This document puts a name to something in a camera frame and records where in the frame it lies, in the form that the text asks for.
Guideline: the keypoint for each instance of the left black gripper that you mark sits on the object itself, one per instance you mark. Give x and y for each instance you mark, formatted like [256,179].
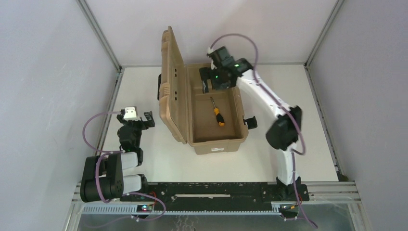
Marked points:
[135,122]

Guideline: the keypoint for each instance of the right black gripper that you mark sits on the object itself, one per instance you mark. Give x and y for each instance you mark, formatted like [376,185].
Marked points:
[210,78]

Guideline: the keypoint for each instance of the orange black handled screwdriver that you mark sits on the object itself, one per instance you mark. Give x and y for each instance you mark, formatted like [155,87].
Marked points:
[219,117]

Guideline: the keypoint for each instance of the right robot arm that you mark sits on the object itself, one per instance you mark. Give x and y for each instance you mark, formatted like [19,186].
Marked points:
[285,132]

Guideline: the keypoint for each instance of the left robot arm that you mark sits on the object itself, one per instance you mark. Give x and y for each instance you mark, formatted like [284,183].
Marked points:
[103,178]

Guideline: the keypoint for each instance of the tan plastic toolbox bin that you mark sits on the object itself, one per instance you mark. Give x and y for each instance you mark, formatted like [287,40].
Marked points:
[188,113]

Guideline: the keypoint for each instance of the small green-lit circuit board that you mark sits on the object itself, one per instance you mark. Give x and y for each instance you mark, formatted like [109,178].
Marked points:
[145,208]

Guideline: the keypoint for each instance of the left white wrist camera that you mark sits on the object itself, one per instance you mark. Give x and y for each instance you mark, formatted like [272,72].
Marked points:
[130,114]

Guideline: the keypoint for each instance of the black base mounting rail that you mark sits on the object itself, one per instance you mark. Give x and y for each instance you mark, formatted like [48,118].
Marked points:
[225,196]

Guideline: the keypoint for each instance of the aluminium frame front rail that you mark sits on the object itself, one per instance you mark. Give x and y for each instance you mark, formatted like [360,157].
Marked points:
[333,206]

